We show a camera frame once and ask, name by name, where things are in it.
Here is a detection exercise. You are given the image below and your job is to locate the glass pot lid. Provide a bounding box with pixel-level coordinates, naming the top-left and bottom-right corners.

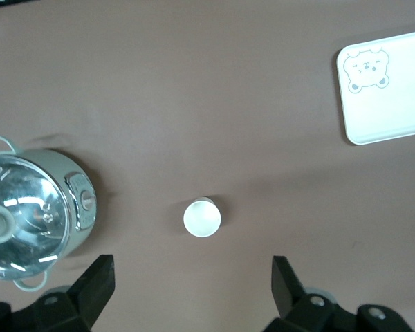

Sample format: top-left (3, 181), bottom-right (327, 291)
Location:
top-left (0, 151), bottom-right (73, 282)

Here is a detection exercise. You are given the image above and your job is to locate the cream tray with bear print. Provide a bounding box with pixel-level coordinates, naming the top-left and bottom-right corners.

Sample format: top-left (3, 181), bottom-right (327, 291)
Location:
top-left (335, 29), bottom-right (415, 146)

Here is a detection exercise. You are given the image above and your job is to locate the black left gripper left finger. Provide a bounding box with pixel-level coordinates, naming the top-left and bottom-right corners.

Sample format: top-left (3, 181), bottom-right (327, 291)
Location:
top-left (0, 255), bottom-right (116, 332)

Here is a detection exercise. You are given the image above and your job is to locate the grey-green electric pot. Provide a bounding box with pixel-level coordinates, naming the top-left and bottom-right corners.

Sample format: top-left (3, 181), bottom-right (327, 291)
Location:
top-left (0, 135), bottom-right (98, 292)

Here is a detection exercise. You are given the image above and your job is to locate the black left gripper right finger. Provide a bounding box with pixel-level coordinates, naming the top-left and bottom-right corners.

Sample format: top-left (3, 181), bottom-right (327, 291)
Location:
top-left (262, 255), bottom-right (414, 332)

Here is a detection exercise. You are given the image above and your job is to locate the white IKEA cup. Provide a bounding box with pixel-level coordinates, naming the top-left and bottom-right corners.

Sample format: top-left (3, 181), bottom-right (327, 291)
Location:
top-left (183, 196), bottom-right (223, 239)

